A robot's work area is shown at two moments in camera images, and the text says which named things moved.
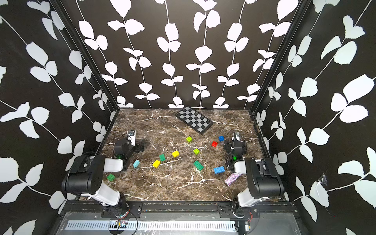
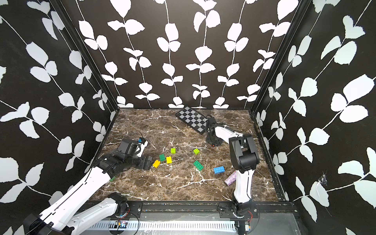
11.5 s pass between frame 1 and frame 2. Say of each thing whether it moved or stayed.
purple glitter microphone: stayed
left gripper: moved
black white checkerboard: stayed
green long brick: stayed
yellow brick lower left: stayed
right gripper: moved
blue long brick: stayed
